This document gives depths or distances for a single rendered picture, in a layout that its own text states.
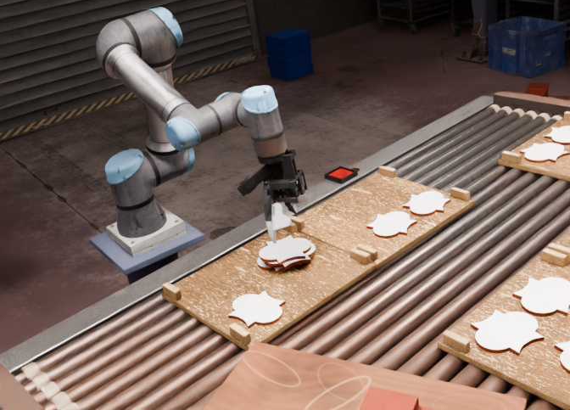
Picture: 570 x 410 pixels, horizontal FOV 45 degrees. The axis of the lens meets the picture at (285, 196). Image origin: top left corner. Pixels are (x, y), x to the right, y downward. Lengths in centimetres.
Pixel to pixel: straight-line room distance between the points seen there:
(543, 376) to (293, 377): 47
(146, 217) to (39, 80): 436
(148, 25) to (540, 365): 122
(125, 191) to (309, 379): 99
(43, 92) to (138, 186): 438
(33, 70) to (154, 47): 450
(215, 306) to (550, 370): 75
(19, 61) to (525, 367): 540
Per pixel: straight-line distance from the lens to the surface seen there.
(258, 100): 152
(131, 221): 208
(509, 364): 143
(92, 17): 645
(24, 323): 363
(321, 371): 126
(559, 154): 226
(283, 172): 158
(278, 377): 126
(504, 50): 613
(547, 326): 153
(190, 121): 155
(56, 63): 638
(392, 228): 185
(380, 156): 236
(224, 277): 176
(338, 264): 174
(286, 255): 172
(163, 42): 187
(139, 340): 165
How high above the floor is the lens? 186
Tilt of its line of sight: 26 degrees down
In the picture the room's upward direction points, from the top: 8 degrees counter-clockwise
